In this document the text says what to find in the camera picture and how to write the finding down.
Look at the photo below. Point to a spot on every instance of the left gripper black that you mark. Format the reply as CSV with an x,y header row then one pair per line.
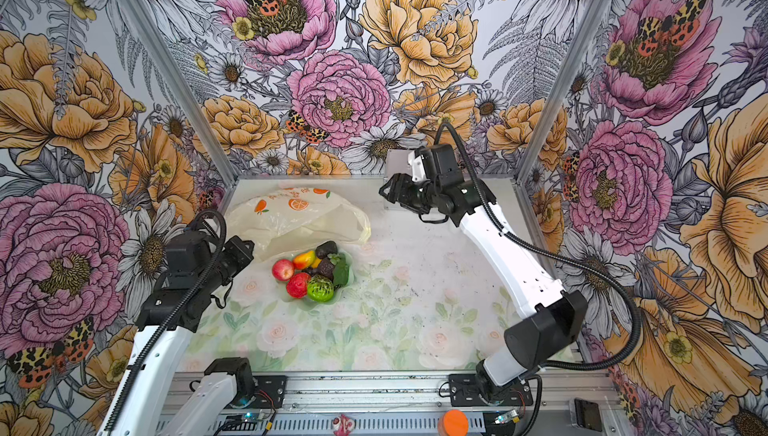
x,y
236,246

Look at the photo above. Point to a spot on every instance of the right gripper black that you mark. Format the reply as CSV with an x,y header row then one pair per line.
x,y
396,195

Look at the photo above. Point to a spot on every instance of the cream translucent plastic bag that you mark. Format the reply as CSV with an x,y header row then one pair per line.
x,y
287,220

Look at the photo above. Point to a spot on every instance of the red yellow apple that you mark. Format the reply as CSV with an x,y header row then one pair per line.
x,y
283,270

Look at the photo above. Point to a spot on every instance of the light green wavy plate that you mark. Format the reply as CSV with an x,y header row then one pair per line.
x,y
338,290

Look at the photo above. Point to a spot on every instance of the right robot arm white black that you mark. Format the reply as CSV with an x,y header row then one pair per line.
x,y
550,316

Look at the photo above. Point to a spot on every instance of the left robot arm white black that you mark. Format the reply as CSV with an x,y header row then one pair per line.
x,y
200,261

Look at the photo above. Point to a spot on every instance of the silver aluminium case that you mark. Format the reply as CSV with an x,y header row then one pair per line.
x,y
397,162

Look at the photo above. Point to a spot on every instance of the red strawberry fruit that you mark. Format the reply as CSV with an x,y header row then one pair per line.
x,y
297,286

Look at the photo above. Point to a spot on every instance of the yellow red mango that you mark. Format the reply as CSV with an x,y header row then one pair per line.
x,y
304,260

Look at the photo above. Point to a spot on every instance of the dark avocado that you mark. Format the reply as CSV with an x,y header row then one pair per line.
x,y
324,250

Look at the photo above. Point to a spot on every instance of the green kiwi half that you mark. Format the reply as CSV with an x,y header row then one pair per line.
x,y
320,289

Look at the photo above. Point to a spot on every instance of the green leaf grape bunch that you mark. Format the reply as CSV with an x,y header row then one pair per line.
x,y
341,271

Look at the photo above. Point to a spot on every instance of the pink white small figure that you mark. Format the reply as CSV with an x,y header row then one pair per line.
x,y
343,425

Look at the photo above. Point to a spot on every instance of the orange round cap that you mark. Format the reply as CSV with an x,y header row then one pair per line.
x,y
453,423

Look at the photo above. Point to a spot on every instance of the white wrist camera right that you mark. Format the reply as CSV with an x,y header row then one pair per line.
x,y
417,168

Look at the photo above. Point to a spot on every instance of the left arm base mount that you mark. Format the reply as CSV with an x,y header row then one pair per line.
x,y
266,393

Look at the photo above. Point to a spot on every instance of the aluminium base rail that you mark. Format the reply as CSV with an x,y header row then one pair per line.
x,y
411,403

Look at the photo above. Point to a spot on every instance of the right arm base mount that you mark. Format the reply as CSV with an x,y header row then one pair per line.
x,y
465,390

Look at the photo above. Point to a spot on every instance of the black device on rail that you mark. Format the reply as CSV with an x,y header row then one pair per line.
x,y
586,415

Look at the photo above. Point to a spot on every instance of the aluminium corner post left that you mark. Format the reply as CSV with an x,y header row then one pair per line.
x,y
153,41

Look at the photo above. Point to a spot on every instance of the aluminium corner post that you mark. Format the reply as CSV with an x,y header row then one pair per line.
x,y
583,35
153,41

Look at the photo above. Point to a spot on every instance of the aluminium corner post right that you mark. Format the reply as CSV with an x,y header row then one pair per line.
x,y
583,35

